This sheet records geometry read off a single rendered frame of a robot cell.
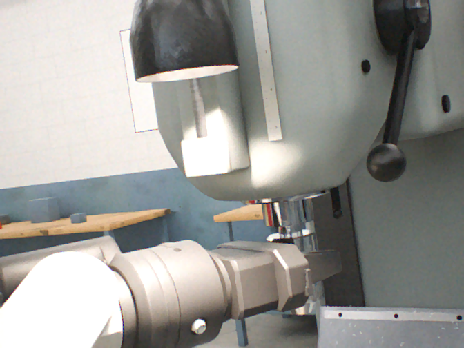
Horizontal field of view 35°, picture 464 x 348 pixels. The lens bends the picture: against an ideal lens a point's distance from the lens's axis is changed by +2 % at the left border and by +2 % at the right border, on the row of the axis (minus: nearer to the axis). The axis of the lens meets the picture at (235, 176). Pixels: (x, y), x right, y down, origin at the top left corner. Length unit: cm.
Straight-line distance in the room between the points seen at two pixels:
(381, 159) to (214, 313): 18
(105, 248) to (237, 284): 11
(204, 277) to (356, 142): 18
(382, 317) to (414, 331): 5
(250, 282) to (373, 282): 48
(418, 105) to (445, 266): 36
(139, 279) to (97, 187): 588
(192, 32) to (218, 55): 2
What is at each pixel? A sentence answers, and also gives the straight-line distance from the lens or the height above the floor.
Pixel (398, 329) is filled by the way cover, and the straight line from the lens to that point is 106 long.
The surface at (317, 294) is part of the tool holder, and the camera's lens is 68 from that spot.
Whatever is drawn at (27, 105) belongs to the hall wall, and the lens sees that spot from 693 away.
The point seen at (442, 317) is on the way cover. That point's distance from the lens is 104.
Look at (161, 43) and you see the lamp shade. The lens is 47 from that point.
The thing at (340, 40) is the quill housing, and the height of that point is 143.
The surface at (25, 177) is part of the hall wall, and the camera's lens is 704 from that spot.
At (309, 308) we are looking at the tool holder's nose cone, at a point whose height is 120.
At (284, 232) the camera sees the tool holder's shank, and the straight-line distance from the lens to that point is 68.
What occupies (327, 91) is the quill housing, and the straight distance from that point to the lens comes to 58.
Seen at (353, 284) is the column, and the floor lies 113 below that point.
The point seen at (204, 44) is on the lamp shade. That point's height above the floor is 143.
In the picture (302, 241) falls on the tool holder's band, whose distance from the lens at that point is 67.
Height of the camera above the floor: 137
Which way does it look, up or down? 3 degrees down
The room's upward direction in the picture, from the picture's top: 8 degrees counter-clockwise
